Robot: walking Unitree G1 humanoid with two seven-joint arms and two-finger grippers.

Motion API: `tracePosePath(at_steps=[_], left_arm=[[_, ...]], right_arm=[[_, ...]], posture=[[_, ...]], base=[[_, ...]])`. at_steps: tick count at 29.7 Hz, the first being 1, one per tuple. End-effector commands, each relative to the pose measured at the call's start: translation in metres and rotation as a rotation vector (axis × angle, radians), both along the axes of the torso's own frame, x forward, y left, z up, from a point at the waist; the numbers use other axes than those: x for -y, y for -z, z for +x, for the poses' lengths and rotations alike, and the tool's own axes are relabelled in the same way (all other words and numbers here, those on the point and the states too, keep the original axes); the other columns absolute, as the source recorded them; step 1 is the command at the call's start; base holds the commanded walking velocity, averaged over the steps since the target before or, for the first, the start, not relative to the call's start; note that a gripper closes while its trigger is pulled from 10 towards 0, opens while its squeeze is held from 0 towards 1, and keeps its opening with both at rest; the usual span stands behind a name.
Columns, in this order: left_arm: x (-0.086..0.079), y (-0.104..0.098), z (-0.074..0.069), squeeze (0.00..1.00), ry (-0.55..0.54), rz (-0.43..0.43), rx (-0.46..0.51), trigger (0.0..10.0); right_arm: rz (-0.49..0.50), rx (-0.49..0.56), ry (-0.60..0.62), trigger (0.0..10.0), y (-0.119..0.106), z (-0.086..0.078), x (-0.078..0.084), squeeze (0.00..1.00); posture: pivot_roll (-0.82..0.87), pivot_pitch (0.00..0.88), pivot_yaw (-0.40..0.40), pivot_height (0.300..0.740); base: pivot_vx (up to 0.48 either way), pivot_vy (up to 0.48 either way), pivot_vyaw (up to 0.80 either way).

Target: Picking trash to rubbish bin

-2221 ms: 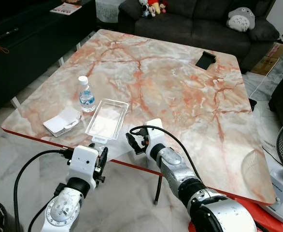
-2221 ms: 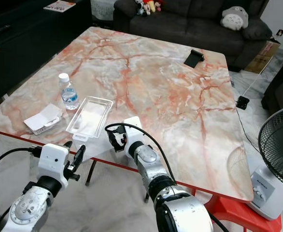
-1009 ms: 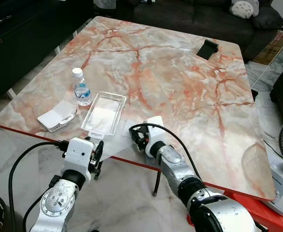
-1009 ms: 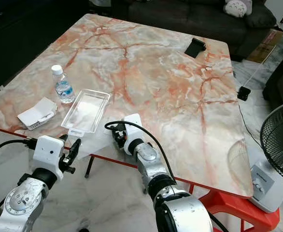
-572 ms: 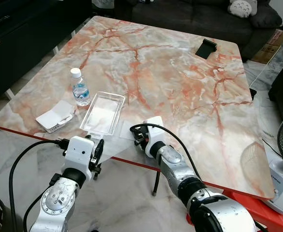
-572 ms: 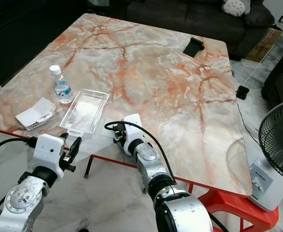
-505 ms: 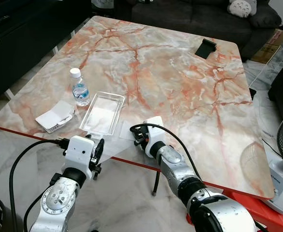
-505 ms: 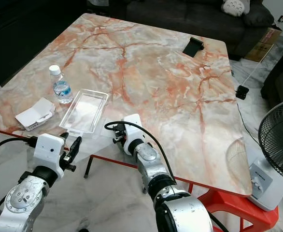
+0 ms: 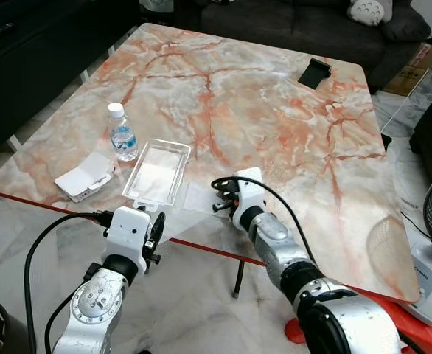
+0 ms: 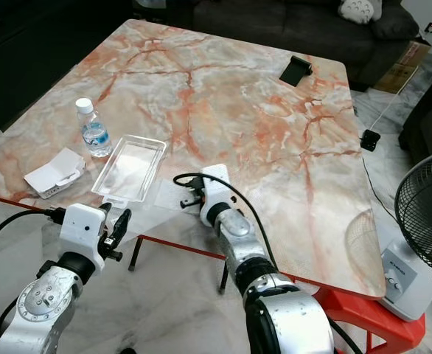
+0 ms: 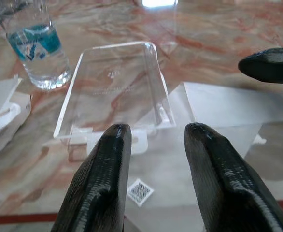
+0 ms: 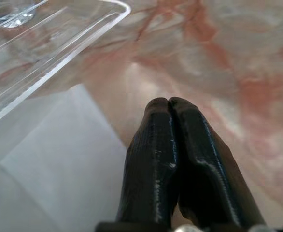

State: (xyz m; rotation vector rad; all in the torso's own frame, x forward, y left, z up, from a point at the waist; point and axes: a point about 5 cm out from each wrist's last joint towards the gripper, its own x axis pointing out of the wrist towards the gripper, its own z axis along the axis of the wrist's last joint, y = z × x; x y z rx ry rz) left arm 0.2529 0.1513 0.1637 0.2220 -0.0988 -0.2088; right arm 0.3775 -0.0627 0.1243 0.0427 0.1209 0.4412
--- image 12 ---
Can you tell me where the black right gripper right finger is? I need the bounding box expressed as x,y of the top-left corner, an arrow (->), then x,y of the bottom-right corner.
171,96 -> 267,228

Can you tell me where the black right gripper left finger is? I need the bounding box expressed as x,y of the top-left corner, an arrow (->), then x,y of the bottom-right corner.
116,97 -> 180,228

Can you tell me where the clear acrylic tray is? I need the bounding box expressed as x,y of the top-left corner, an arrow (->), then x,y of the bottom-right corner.
0,0 -> 132,132

